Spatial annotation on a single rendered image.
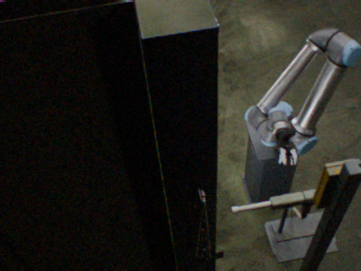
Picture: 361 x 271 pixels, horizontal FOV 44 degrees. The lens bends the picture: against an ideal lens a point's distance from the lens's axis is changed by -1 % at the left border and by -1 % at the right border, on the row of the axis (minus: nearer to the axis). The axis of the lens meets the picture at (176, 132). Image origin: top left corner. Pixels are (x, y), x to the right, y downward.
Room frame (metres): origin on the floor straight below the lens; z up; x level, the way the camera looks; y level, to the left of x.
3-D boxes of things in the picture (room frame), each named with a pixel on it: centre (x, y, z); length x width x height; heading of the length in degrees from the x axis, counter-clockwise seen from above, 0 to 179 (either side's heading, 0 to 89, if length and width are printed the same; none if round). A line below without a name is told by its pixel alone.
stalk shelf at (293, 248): (0.95, -0.58, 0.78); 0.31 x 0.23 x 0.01; 95
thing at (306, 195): (0.98, -0.45, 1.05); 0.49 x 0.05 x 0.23; 95
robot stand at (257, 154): (1.70, -0.61, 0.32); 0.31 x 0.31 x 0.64; 5
